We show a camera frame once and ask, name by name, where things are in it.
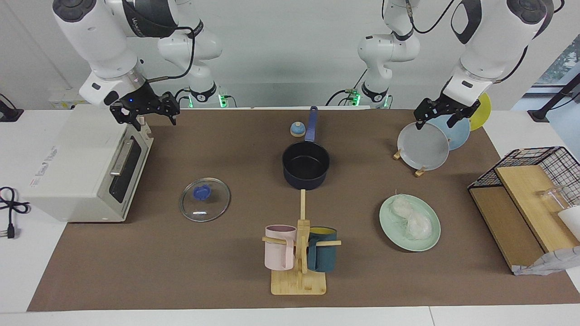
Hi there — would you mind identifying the glass lid with blue knob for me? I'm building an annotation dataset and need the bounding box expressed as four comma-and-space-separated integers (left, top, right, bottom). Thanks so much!
179, 177, 231, 223

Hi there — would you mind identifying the light blue plate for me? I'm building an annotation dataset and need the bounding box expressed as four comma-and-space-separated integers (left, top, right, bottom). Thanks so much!
428, 115, 471, 151

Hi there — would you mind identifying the grey plate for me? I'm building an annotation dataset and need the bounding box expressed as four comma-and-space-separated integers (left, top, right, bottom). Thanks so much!
397, 122, 450, 171

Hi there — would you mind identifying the yellow plate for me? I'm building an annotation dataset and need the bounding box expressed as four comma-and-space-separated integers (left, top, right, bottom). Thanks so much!
469, 93, 492, 132

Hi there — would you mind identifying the wooden plate rack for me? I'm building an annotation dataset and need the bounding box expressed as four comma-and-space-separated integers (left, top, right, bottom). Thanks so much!
393, 149, 427, 177

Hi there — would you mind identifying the pale green plate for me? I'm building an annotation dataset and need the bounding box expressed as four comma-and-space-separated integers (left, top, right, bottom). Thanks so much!
379, 194, 441, 252

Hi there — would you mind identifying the white toaster oven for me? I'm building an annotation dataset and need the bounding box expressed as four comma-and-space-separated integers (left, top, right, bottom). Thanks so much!
23, 104, 155, 223

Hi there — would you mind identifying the black stand foot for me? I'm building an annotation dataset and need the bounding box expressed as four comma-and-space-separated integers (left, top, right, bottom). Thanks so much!
528, 72, 580, 123

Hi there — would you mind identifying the light bamboo board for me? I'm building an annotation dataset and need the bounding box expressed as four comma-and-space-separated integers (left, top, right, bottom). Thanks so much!
495, 165, 580, 253

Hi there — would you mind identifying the brown wooden box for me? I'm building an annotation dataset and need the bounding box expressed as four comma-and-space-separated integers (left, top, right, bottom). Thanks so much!
469, 186, 546, 271

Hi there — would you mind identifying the dark blue saucepan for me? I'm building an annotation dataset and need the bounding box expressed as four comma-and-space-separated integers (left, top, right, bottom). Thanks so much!
282, 106, 330, 190

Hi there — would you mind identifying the black table clamp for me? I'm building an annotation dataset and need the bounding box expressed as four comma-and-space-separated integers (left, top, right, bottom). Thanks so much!
0, 94, 24, 123

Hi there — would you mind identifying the clear glass cup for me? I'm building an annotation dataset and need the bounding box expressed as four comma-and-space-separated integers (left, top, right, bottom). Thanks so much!
537, 185, 575, 214

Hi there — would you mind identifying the brown table mat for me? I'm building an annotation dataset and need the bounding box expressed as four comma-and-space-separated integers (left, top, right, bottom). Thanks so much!
27, 108, 580, 312

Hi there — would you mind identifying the dark teal mug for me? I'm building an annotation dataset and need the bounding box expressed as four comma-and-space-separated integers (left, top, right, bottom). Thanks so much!
307, 226, 338, 273

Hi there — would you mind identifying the pink mug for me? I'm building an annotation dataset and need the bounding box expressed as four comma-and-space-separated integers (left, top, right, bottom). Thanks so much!
265, 225, 297, 271

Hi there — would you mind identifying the grey patterned cloth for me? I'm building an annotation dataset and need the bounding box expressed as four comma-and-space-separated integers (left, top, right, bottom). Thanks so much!
512, 247, 580, 276

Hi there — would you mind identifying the wooden mug rack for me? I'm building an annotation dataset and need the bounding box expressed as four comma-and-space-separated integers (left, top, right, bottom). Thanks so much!
262, 189, 342, 296

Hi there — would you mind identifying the black right base cable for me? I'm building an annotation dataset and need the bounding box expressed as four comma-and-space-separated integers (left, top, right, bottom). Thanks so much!
172, 87, 237, 109

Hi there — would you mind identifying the black base cable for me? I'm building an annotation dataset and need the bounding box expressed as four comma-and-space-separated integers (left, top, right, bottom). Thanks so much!
325, 68, 368, 107
172, 87, 237, 109

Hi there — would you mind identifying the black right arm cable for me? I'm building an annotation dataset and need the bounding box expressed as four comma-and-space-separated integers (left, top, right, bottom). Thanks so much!
147, 26, 196, 84

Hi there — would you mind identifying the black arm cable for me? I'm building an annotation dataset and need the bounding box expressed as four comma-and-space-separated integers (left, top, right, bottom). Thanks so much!
382, 0, 463, 35
147, 26, 196, 84

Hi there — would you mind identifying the black wire basket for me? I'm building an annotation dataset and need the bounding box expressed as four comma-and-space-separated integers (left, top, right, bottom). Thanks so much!
468, 146, 580, 206

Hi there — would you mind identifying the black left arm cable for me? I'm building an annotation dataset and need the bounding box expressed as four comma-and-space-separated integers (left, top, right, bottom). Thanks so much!
382, 0, 463, 35

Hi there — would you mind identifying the black left base cable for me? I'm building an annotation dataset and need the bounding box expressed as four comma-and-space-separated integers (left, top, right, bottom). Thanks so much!
325, 68, 368, 107

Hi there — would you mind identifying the black power cord with plug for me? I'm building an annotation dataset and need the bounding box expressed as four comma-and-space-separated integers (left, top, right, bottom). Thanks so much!
0, 187, 30, 240

